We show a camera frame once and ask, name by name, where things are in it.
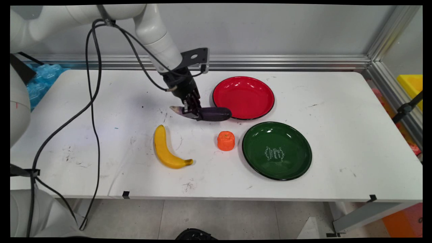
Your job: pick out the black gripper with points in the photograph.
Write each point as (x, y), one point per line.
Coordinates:
(182, 84)

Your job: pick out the purple toy eggplant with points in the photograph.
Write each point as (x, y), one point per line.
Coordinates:
(216, 114)

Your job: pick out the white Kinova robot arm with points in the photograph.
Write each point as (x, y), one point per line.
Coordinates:
(152, 30)

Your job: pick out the orange toy persimmon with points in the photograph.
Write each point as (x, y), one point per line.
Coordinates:
(226, 141)

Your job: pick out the red round plate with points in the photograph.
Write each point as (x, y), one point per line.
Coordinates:
(243, 98)

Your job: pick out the yellow toy banana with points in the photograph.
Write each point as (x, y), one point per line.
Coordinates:
(163, 152)

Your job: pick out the green round plate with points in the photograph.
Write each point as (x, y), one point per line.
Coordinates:
(276, 150)

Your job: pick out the small black edge clip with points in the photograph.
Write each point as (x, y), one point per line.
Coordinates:
(373, 198)
(126, 194)

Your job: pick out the black chair base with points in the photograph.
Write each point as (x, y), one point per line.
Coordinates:
(195, 234)

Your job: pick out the white table leg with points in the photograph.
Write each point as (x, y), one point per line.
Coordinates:
(86, 211)

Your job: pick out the blue bubble wrap sheet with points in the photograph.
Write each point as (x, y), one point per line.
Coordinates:
(44, 81)

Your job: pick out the black flat panel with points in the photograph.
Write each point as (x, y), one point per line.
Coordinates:
(22, 67)

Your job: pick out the grey metal table leg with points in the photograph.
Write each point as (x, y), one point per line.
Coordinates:
(368, 216)

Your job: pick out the yellow plastic bin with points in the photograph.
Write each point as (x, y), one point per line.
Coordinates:
(411, 86)

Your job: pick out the orange box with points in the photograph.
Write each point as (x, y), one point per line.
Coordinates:
(405, 221)

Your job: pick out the black wrist camera mount plate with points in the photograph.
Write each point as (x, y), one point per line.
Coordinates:
(195, 57)

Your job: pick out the long aluminium frame rail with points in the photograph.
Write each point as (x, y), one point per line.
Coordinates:
(287, 62)

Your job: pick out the aluminium side frame rail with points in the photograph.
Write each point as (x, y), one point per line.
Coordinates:
(395, 98)

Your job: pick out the aluminium frame corner post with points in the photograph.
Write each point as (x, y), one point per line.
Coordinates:
(393, 32)

